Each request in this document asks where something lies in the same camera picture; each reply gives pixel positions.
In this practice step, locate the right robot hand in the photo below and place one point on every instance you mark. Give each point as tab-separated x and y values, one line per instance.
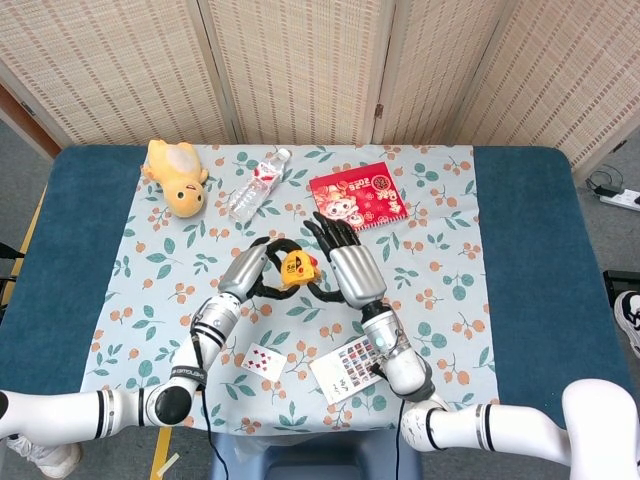
345	265

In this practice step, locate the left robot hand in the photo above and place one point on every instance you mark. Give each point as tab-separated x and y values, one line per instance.
255	272

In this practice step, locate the yellow tape measure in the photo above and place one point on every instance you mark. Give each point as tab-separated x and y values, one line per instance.
299	267

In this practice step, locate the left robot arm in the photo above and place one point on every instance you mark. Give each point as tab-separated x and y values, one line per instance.
150	370

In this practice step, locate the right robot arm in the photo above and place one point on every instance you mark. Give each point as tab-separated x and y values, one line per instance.
450	400

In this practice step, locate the floral tablecloth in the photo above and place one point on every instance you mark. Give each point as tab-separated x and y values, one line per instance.
300	280

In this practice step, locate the red spiral notebook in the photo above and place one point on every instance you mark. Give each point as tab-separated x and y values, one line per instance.
357	197

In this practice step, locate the clear plastic water bottle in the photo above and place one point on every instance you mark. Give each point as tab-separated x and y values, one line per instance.
255	186

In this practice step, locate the nine of diamonds card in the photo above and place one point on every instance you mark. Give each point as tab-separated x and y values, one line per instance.
263	361

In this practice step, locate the white postcard pack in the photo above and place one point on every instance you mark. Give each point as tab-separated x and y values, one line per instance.
340	372

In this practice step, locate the yellow plush toy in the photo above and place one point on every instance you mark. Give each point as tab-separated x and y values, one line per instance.
176	175

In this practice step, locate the blue table cover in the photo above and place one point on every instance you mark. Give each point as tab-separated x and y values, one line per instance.
540	280

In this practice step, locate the woven folding screen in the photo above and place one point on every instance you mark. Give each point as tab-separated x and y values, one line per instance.
320	70

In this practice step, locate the white power strip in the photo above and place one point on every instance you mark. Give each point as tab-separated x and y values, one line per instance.
620	198

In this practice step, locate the black and white sneaker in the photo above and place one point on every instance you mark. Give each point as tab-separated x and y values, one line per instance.
629	320

